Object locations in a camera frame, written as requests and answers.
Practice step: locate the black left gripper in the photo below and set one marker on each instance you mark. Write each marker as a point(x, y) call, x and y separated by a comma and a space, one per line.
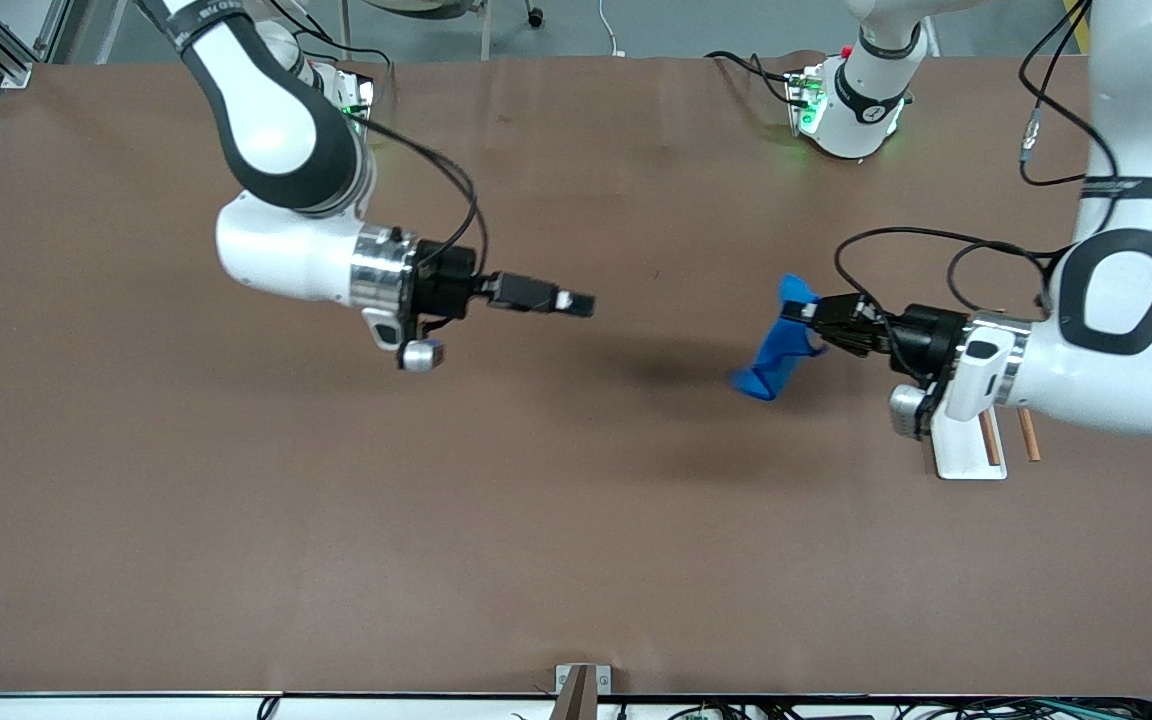
point(929, 338)

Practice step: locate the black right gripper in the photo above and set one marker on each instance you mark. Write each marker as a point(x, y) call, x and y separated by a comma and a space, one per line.
point(446, 282)

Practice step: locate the blue microfibre towel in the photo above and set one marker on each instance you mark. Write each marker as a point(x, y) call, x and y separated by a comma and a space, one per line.
point(776, 350)

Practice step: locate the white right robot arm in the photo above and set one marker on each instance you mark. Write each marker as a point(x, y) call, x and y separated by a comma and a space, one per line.
point(276, 130)

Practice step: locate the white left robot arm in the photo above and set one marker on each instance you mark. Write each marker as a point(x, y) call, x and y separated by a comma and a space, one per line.
point(1116, 340)

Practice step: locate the white towel rack base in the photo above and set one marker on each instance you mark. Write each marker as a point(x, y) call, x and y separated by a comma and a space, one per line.
point(961, 460)

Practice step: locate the wooden rack rod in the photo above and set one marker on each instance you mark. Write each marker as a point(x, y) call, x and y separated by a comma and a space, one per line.
point(990, 440)
point(1030, 435)

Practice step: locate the stool base with caster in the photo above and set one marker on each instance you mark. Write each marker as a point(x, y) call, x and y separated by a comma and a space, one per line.
point(484, 25)

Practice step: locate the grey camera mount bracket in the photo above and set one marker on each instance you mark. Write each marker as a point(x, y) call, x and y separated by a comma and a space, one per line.
point(581, 690)

